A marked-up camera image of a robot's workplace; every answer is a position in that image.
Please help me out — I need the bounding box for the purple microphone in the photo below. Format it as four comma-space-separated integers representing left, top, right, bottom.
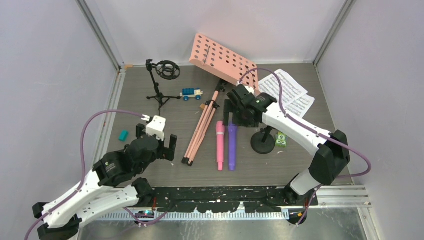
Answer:
227, 122, 238, 171

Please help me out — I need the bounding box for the pink microphone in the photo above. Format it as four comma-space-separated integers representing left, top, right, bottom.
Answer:
215, 121, 225, 171

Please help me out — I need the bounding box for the black round base mic stand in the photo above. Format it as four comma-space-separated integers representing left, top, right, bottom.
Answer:
250, 126, 276, 155

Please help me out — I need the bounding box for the sheet music page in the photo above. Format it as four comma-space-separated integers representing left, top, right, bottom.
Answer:
285, 94, 315, 118
258, 69, 308, 106

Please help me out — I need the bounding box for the pink music stand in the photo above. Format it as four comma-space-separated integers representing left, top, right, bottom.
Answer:
181, 33, 260, 166

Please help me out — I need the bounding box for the black tripod shock mount stand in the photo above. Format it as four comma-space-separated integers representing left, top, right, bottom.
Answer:
145, 58, 181, 116

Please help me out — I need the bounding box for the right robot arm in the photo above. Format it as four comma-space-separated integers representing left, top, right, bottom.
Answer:
224, 84, 351, 205

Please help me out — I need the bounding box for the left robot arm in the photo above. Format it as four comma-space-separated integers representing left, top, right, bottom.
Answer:
32, 121, 178, 240

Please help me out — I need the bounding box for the green owl number tile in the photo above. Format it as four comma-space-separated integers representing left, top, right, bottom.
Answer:
275, 131, 288, 148

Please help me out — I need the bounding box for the teal block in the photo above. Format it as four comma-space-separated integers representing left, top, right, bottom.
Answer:
118, 130, 129, 142

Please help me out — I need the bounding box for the blue white toy car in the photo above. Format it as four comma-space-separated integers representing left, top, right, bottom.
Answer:
179, 88, 203, 101

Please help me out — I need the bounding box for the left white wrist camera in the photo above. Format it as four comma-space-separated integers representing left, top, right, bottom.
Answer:
140, 114, 167, 142

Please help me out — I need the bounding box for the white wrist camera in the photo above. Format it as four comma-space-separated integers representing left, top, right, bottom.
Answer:
239, 83, 255, 95
140, 114, 167, 142

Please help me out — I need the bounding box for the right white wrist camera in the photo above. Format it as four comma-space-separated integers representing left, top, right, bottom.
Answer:
239, 83, 255, 95

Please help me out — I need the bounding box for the slotted cable duct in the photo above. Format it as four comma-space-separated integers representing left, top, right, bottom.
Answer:
98, 209, 290, 221

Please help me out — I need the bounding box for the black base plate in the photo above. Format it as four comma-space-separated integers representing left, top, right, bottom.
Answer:
135, 186, 318, 214

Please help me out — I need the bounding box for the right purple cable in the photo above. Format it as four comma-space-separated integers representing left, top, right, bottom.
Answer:
238, 68, 372, 228

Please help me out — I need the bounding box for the purple cable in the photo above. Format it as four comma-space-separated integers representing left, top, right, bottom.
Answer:
238, 68, 372, 228
23, 109, 175, 240

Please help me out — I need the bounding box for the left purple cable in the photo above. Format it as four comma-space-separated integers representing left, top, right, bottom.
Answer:
23, 109, 175, 240

